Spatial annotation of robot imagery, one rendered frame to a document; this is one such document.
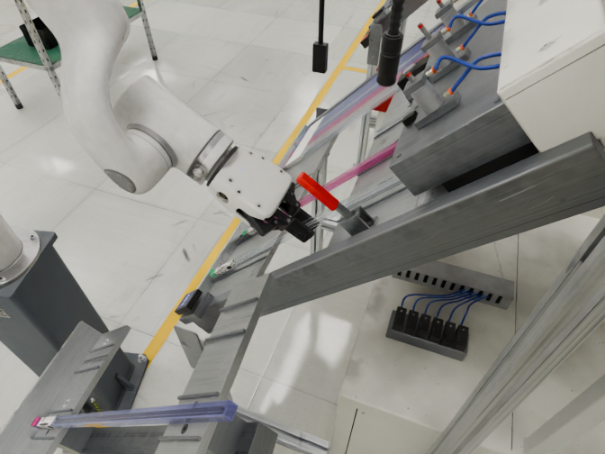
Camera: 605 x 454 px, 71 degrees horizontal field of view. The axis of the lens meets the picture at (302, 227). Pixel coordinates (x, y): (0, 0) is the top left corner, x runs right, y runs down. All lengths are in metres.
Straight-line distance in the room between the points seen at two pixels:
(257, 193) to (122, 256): 1.44
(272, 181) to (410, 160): 0.25
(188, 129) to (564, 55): 0.44
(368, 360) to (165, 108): 0.61
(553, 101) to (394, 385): 0.64
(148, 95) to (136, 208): 1.60
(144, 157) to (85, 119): 0.08
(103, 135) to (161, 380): 1.18
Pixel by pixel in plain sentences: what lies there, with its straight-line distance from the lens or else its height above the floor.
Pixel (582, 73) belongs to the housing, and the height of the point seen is 1.29.
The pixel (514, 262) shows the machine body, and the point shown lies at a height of 0.62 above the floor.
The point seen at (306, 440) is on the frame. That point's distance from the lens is 1.17.
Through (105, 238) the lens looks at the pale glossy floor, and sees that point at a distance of 2.12.
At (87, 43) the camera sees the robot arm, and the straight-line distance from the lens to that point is 0.58.
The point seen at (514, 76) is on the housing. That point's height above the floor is 1.27.
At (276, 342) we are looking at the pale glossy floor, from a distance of 1.62.
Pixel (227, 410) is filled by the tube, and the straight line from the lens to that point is 0.40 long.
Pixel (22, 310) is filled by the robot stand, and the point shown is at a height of 0.63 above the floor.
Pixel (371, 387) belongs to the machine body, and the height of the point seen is 0.62.
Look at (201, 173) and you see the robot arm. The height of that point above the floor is 1.05.
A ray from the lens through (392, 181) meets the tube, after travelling 0.55.
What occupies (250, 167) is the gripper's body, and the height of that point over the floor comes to 1.04.
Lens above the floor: 1.43
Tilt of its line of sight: 47 degrees down
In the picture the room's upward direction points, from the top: straight up
